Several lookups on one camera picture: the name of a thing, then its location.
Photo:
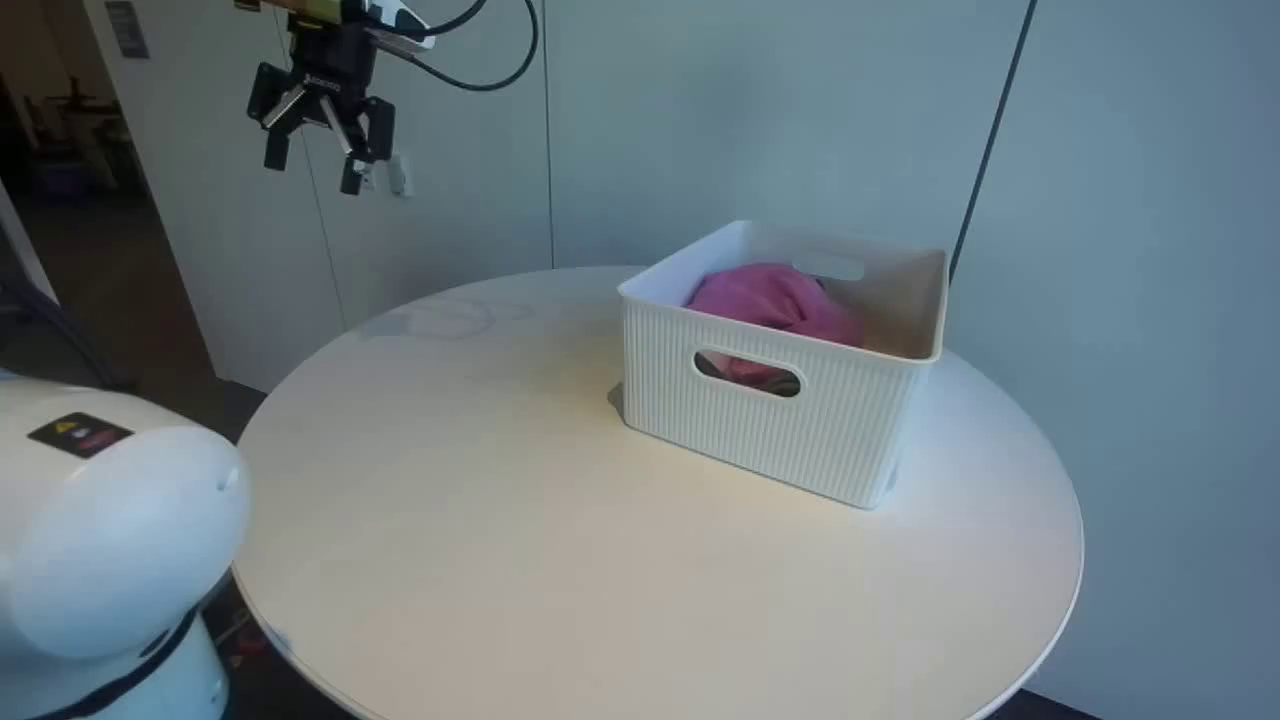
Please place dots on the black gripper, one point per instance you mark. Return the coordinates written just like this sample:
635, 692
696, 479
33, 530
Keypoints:
334, 62

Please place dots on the pink shirt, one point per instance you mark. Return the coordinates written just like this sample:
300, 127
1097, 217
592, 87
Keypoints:
782, 303

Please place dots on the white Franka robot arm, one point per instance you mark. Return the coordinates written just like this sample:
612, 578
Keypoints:
106, 546

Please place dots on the white wall switch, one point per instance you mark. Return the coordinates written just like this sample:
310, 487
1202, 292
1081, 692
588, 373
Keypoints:
401, 177

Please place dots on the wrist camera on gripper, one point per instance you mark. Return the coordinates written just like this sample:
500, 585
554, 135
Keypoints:
386, 17

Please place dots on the small grey wall sign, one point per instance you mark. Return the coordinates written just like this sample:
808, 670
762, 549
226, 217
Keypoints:
128, 26

